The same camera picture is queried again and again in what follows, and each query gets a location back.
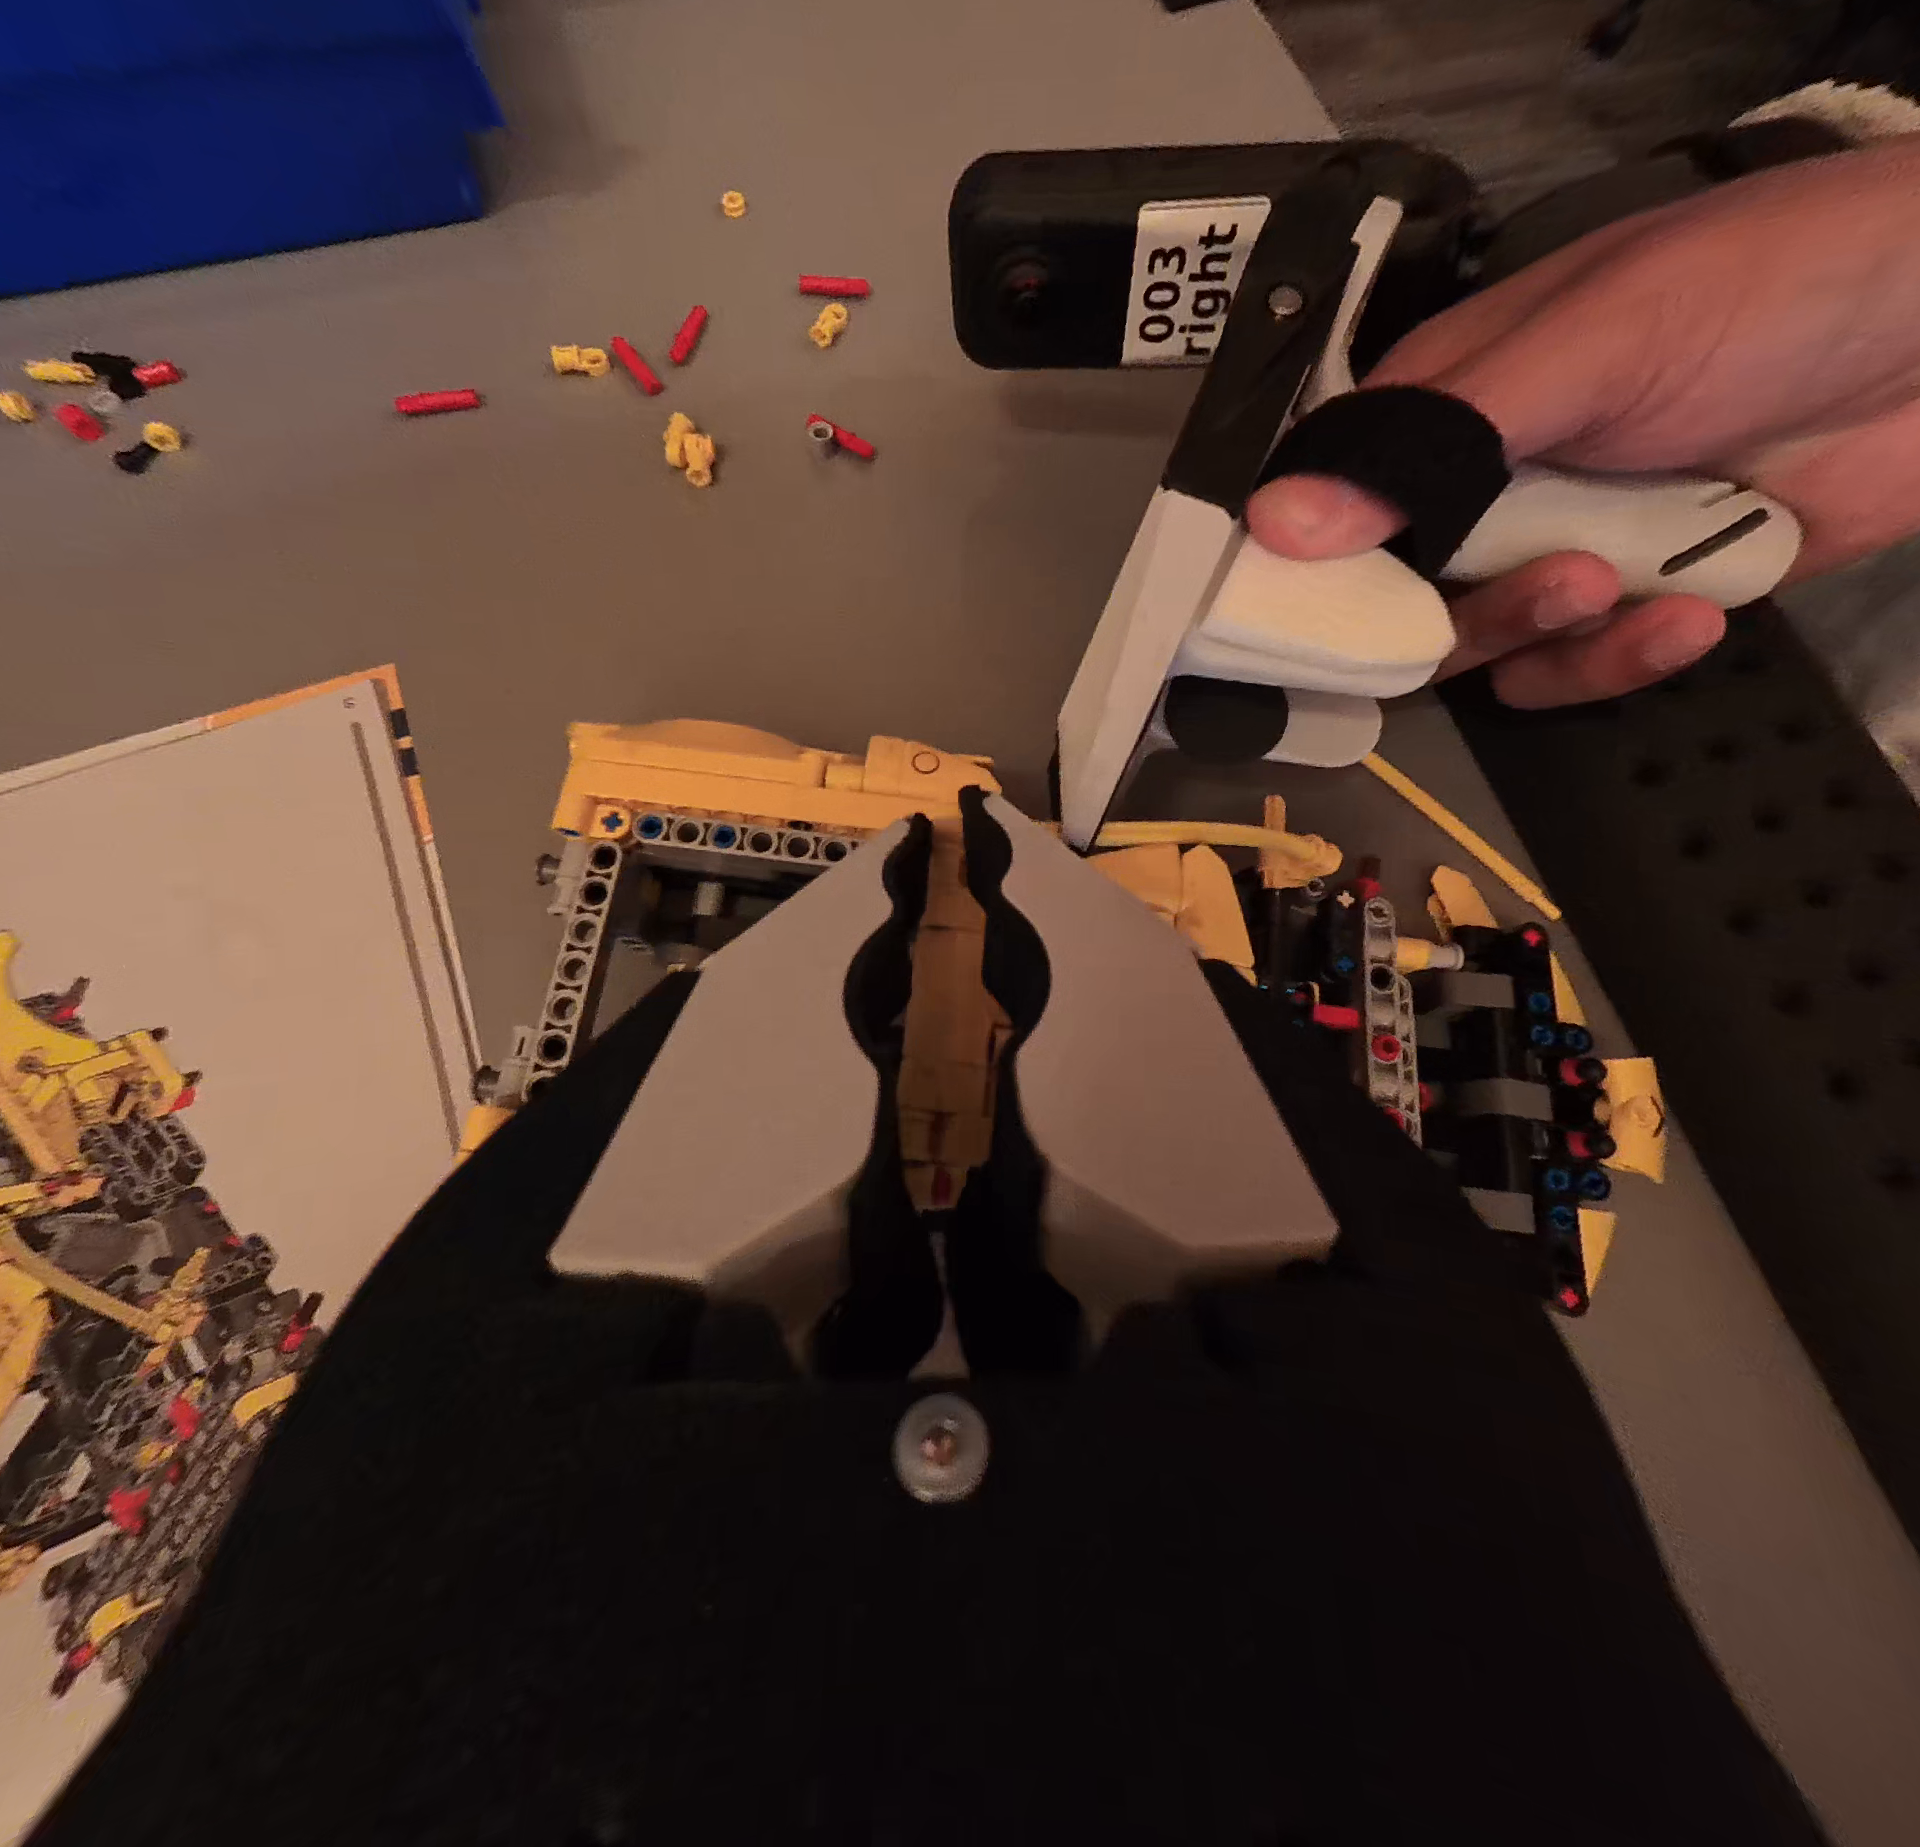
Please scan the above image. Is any blue plastic bin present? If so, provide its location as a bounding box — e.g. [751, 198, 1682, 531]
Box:
[0, 0, 506, 301]

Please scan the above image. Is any open instruction booklet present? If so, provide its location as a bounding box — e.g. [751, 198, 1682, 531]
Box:
[0, 662, 484, 1804]

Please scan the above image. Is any black perforated panel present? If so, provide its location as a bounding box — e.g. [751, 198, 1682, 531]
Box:
[1437, 602, 1920, 1447]

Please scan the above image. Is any shiny grey cloth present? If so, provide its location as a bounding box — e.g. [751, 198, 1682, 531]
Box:
[1782, 571, 1920, 772]

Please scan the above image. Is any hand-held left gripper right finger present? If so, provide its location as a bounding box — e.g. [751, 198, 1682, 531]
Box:
[958, 785, 1343, 1337]

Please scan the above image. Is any person's right hand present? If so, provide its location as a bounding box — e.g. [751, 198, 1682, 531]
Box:
[1246, 137, 1920, 712]

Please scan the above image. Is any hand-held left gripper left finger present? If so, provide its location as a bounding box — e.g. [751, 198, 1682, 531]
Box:
[546, 812, 946, 1341]

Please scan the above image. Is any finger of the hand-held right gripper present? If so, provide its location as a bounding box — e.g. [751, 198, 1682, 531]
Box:
[1048, 483, 1250, 851]

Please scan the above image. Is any yellow toy brick model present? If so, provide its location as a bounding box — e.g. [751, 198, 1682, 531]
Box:
[456, 714, 1667, 1316]

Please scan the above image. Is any yellow flexible brick rod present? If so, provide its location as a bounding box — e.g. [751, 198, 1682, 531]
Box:
[1363, 751, 1565, 922]

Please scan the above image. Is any cluster of small brick pieces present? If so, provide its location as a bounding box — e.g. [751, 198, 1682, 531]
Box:
[0, 352, 189, 475]

